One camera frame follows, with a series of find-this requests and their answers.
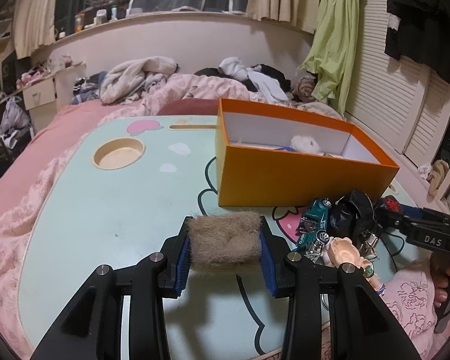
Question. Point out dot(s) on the white socks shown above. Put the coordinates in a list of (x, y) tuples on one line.
[(232, 67)]

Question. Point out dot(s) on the grey plastic bag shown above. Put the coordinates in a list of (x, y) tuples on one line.
[(15, 114)]

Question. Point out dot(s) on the teal silver toy car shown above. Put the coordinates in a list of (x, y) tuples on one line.
[(311, 242)]

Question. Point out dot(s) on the black hanging garment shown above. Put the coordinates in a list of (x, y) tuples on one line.
[(416, 15)]

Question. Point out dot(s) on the black speaker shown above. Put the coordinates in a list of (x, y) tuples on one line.
[(8, 71)]

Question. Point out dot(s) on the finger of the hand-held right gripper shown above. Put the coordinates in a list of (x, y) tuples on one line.
[(416, 217)]

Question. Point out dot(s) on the white bottle green cap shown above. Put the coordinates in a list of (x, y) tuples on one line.
[(113, 13)]

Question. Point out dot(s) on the person's right hand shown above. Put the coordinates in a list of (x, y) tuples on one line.
[(440, 273)]

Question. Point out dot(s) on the blue tin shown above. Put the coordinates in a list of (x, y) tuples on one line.
[(287, 149)]

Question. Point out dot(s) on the dark striped clothes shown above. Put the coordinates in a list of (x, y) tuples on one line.
[(86, 86)]

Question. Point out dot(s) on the white fleece garment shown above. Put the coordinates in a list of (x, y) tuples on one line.
[(127, 78)]

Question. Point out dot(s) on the white furry pompom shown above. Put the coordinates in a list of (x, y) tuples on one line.
[(305, 144)]

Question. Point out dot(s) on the orange cardboard box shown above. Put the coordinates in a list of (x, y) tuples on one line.
[(285, 180)]

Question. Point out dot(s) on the beige clothes pile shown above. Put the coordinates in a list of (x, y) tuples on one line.
[(303, 90)]

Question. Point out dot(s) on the dark satin lace cloth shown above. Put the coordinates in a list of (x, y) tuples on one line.
[(350, 212)]

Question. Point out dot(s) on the white louvered closet door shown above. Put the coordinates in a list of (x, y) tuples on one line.
[(390, 93)]

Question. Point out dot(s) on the mint green desktop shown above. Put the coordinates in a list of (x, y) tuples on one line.
[(116, 213)]

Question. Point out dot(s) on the red patterned pouch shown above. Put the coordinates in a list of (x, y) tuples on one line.
[(392, 204)]

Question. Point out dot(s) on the light green hanging cloth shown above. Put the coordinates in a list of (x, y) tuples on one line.
[(333, 45)]

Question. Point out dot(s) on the brown furry pompom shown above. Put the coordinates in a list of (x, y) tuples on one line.
[(225, 240)]

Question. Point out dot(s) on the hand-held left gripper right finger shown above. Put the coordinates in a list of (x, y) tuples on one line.
[(268, 266)]

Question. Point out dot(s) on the orange bottle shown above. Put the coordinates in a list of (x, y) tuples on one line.
[(79, 22)]

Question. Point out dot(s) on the beige cloth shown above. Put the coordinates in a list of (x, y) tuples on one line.
[(439, 180)]

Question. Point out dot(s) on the small doll figure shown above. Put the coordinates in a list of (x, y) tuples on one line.
[(341, 251)]

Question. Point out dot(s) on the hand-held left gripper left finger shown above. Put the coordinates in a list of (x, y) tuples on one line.
[(182, 266)]

